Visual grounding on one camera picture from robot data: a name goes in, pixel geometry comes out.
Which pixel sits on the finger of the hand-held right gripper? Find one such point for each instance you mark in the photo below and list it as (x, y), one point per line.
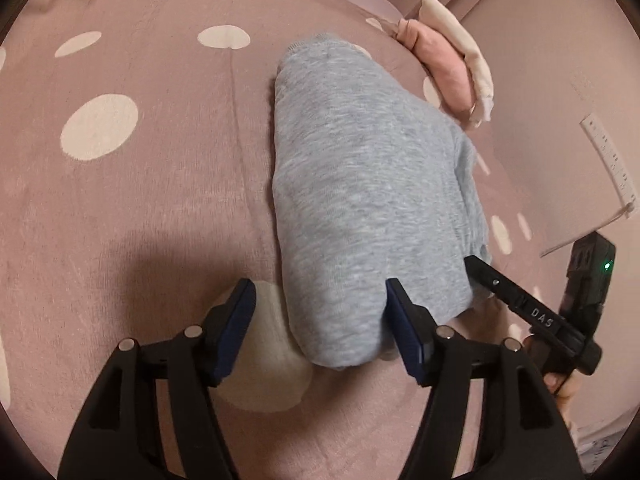
(505, 292)

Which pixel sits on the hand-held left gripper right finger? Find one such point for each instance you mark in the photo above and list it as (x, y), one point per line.
(405, 330)

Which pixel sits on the person's right hand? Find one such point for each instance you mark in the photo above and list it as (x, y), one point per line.
(567, 395)

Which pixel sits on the grey knit sweater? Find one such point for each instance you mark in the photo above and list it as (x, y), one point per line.
(360, 185)

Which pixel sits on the pink polka dot blanket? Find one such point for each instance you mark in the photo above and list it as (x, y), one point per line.
(125, 210)

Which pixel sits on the white power strip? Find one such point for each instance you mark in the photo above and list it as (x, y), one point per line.
(607, 160)

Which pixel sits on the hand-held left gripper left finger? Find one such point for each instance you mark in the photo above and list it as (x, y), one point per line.
(235, 330)

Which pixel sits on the cream folded garment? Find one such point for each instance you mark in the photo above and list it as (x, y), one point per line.
(465, 40)

